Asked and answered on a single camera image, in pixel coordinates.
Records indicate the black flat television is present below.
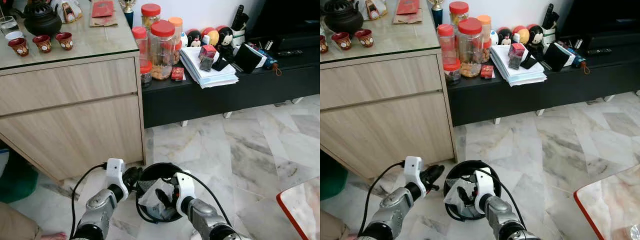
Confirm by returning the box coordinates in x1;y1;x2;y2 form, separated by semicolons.
555;0;640;36
245;0;321;37

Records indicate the yellow red round figure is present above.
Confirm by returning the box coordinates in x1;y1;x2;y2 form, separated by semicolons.
202;26;220;47
512;25;530;45

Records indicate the boxed small figurine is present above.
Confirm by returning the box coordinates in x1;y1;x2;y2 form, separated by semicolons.
60;0;84;24
364;0;387;21

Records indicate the black wallet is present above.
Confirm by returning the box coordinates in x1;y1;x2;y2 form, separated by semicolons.
234;44;264;75
542;42;574;73

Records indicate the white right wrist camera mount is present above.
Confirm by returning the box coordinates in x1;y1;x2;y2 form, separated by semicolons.
175;171;196;204
474;168;496;201

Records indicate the short red lid jar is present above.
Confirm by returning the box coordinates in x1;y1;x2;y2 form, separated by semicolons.
444;58;462;85
139;60;154;89

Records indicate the black white mouse figure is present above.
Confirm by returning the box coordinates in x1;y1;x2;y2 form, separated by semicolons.
527;24;546;49
217;26;235;51

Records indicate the clear drinking glass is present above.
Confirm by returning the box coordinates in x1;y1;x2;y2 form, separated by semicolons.
0;16;21;36

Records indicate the orange lid snack jar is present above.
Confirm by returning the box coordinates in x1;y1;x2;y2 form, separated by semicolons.
168;16;184;52
476;14;493;49

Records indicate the black iron teapot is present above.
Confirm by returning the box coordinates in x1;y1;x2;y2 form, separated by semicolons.
322;0;365;35
12;0;64;37

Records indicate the black round rubbish bin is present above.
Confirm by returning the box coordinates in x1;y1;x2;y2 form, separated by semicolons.
135;162;196;224
443;160;503;222

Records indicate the red lid snack jar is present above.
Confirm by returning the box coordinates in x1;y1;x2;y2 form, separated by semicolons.
141;3;162;30
448;1;470;27

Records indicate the slim red lid jar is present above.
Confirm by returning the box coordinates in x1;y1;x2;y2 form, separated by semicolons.
132;26;150;64
437;24;457;61

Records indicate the blue item with orange cord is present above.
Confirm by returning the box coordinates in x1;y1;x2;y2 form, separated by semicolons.
262;52;282;77
571;50;591;75

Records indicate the stack of white papers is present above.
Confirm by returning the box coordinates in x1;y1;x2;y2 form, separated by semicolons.
489;44;549;88
179;46;240;90

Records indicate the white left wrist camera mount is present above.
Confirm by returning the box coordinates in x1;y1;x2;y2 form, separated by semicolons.
403;156;426;189
105;158;129;191

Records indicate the small gold blue trophy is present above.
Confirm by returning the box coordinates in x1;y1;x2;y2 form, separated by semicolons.
429;0;447;27
120;0;139;29

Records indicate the large red lid cookie jar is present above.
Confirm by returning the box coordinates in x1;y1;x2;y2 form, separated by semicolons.
149;20;177;81
457;18;485;79

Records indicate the person leg in beige trousers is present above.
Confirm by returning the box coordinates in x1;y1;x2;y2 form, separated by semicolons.
320;210;359;240
0;202;67;240

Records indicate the white holder with remotes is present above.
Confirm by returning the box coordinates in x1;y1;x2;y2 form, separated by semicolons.
231;5;250;49
541;3;561;47

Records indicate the marble pattern folding table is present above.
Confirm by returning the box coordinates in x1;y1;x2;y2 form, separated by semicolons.
276;176;321;240
573;165;640;240

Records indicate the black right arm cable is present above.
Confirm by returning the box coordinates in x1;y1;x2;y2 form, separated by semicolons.
444;168;527;227
135;171;237;231

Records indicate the dark green round object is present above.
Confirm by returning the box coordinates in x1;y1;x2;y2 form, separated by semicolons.
0;150;39;204
320;150;350;201

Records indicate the black low TV console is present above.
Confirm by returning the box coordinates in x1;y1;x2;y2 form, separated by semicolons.
446;31;640;127
142;34;321;129

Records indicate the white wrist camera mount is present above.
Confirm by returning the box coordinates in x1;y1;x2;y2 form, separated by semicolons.
105;158;129;191
474;168;496;201
175;171;196;204
403;156;426;189

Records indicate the red black tea packet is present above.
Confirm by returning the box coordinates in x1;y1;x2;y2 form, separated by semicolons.
507;42;527;70
199;44;219;72

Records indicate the black red mouse figure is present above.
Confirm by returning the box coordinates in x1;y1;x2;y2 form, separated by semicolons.
496;27;514;47
186;28;203;49

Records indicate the red envelope on brown paper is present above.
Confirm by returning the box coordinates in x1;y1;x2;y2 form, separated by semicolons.
89;0;119;28
392;0;424;25

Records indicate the light wood cabinet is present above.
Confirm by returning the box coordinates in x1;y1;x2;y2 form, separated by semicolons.
320;0;459;180
0;0;146;181

